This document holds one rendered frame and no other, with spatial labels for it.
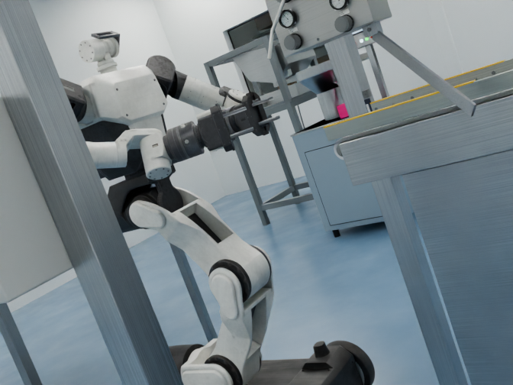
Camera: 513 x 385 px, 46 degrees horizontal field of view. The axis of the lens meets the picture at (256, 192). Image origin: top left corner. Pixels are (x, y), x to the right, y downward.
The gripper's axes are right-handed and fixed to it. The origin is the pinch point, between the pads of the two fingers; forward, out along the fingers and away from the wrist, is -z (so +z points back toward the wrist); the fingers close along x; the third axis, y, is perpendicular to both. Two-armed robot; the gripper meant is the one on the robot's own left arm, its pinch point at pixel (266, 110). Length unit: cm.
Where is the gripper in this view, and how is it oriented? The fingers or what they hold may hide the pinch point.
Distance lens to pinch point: 169.3
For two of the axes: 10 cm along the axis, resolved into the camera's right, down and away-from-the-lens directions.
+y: -6.3, 3.4, -7.0
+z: -7.0, 1.5, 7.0
